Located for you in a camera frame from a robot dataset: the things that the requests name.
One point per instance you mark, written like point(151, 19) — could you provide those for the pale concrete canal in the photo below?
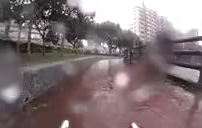
point(192, 74)

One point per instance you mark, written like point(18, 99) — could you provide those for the grass strip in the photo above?
point(45, 57)

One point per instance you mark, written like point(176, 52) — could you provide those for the tall white building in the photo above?
point(145, 23)

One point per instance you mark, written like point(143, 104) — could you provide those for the low pale building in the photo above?
point(19, 31)

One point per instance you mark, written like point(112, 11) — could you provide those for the red wet paved path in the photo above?
point(102, 100)

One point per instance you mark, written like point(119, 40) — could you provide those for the robot's own part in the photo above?
point(134, 125)
point(65, 124)

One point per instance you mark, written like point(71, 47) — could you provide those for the row of trees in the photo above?
point(72, 26)

